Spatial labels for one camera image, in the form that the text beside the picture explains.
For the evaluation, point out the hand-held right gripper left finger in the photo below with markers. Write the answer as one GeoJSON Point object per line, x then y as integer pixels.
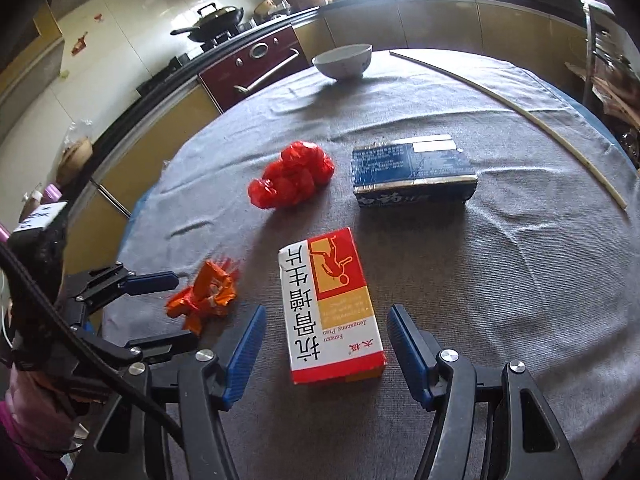
{"type": "Point", "coordinates": [240, 360]}

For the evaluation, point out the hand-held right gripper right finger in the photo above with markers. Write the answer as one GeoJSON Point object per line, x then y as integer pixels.
{"type": "Point", "coordinates": [407, 355]}

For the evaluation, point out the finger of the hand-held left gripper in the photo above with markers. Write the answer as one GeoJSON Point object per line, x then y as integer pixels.
{"type": "Point", "coordinates": [165, 342]}
{"type": "Point", "coordinates": [150, 283]}

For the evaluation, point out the orange snack wrapper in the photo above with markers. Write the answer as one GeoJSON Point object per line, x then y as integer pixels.
{"type": "Point", "coordinates": [205, 292]}

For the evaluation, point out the red and white medicine box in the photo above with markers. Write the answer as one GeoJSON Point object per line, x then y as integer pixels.
{"type": "Point", "coordinates": [330, 310]}

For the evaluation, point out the red plastic bag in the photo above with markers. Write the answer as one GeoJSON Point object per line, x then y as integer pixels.
{"type": "Point", "coordinates": [295, 175]}

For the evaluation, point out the blue medicine box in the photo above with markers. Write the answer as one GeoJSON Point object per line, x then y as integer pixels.
{"type": "Point", "coordinates": [410, 165]}

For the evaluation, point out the person's left forearm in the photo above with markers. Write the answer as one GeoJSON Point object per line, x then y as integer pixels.
{"type": "Point", "coordinates": [35, 410]}

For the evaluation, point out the blue undercloth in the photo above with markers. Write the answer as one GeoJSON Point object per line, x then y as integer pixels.
{"type": "Point", "coordinates": [134, 215]}

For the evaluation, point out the purple container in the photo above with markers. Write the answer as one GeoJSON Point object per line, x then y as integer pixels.
{"type": "Point", "coordinates": [52, 194]}

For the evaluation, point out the brown clay pot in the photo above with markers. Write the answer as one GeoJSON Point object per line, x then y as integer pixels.
{"type": "Point", "coordinates": [75, 157]}

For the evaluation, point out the clear plastic bag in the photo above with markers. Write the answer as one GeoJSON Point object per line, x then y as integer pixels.
{"type": "Point", "coordinates": [79, 132]}

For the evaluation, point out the gas stove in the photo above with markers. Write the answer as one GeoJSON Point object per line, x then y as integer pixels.
{"type": "Point", "coordinates": [170, 62]}

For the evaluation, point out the dark red oven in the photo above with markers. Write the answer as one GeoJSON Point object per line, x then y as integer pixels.
{"type": "Point", "coordinates": [255, 60]}

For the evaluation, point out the long thin wooden stick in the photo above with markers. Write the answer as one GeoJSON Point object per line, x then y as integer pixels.
{"type": "Point", "coordinates": [621, 203]}

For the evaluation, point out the black wok with lid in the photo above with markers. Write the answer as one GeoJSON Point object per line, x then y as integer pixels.
{"type": "Point", "coordinates": [215, 20]}

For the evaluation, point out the white bowl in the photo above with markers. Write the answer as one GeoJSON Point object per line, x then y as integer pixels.
{"type": "Point", "coordinates": [342, 62]}

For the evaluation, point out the yellow lower cabinets with counter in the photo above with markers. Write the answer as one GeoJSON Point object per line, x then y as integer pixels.
{"type": "Point", "coordinates": [435, 25]}

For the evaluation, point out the metal shelf rack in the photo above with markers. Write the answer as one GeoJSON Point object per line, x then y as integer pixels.
{"type": "Point", "coordinates": [592, 35]}

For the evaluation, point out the red wall sticker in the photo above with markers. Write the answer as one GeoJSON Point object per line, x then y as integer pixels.
{"type": "Point", "coordinates": [80, 45]}

